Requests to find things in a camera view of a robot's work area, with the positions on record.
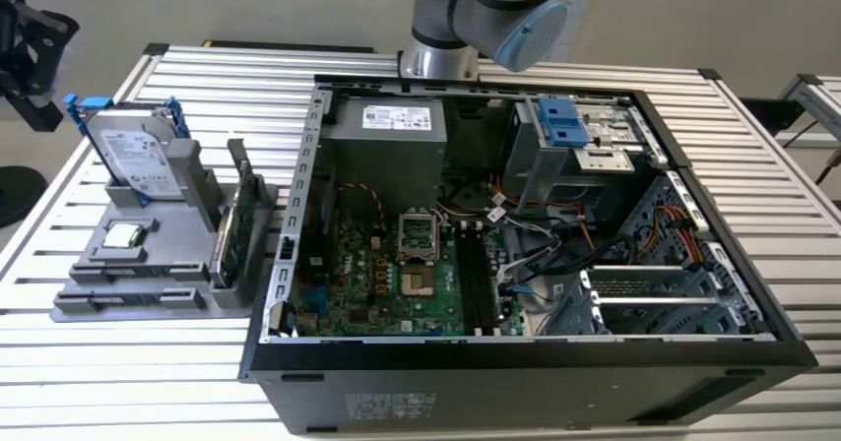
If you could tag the black block beside table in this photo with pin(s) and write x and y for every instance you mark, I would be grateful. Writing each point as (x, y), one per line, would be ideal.
(775, 113)

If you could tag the RAM stick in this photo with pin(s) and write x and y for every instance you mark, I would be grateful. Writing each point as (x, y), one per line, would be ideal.
(134, 270)
(130, 299)

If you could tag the black RAM slot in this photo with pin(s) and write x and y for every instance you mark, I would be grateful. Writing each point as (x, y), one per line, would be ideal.
(474, 283)
(482, 283)
(465, 283)

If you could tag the blue plastic drive latch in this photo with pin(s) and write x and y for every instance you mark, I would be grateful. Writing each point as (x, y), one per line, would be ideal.
(558, 121)

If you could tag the CPU socket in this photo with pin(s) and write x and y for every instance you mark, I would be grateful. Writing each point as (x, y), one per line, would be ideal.
(417, 283)

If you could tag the blue expansion slot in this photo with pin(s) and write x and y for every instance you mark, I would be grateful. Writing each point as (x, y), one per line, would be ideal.
(429, 333)

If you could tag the grey power supply unit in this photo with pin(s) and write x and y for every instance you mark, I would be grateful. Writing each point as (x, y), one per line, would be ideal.
(387, 165)

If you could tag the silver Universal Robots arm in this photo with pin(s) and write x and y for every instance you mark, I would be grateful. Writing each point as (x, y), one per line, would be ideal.
(445, 13)

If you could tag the metal slat side table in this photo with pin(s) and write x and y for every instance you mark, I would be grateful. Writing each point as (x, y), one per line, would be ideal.
(821, 96)

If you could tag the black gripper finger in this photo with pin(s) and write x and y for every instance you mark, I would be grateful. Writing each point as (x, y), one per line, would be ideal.
(52, 37)

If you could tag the silver CPU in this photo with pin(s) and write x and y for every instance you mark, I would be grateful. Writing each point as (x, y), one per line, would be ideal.
(124, 236)

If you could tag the hard disk in blue carrier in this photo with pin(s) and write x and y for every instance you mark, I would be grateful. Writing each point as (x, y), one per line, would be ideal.
(130, 150)

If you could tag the silver perforated disk bay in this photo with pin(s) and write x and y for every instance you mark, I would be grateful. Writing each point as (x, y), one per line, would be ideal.
(656, 300)

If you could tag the green Dell motherboard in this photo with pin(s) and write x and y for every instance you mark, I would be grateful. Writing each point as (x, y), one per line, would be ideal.
(355, 283)

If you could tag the grey parts rack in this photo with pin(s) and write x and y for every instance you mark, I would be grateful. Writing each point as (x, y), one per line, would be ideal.
(170, 244)

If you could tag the silver optical drive bay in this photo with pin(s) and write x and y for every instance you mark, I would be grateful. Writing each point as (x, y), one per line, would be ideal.
(551, 175)

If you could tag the green graphics card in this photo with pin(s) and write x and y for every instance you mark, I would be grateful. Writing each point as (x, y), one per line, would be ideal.
(236, 229)

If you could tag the black open PC case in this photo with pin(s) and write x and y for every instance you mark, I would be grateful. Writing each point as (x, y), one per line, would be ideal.
(459, 396)

